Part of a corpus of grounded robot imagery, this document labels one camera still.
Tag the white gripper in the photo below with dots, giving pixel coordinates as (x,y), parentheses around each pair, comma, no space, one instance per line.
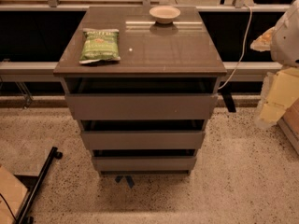
(286,41)

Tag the grey bottom drawer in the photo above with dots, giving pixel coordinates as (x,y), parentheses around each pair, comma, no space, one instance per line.
(143,164)

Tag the grey drawer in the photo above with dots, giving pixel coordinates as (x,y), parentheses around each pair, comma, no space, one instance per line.
(143,164)
(140,107)
(143,140)

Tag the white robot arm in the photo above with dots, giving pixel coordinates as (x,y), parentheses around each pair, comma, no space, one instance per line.
(284,48)

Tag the brown drawer cabinet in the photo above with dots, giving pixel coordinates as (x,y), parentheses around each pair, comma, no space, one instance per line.
(177,58)

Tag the grey middle drawer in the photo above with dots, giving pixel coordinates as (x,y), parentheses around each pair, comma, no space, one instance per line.
(143,140)

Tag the grey top drawer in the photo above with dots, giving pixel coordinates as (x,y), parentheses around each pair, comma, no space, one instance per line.
(140,107)

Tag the cardboard box right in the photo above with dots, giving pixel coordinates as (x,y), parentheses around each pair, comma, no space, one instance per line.
(289,124)

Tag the cardboard box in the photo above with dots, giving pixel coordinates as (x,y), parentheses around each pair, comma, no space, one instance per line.
(289,124)
(13,194)

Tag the beige bowl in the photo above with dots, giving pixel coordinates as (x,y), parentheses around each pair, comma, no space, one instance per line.
(164,14)

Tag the blue tape cross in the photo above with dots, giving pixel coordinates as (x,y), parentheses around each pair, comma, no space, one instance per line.
(129,180)

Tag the green chip bag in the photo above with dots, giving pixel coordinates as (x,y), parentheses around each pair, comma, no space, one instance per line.
(100,45)

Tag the black metal stand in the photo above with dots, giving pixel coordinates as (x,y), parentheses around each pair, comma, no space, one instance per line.
(33,184)

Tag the grey metal railing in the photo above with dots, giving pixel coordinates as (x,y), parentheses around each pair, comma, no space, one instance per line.
(43,71)

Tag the cardboard box left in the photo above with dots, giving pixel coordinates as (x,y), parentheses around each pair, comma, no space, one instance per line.
(13,194)

